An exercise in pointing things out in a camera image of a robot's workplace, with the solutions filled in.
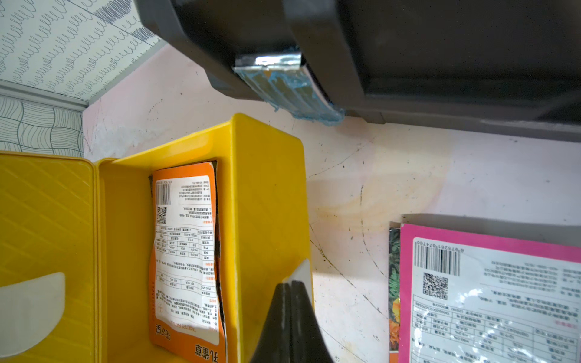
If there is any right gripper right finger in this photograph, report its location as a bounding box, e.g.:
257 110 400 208
291 281 333 363

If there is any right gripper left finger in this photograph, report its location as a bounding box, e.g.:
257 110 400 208
251 284 291 363

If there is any orange seed bag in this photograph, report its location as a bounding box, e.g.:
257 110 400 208
148 162 227 362

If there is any yellow top drawer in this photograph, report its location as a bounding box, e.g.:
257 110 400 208
95 113 311 362

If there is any pink seed bag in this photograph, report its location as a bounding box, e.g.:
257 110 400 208
399 224 580 363

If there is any marigold seed bag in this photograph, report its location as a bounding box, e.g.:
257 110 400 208
388 228 401 362

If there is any yellow drawer cabinet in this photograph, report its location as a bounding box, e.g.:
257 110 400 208
1 152 99 362

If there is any black toolbox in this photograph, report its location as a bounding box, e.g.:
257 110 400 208
136 1 580 142

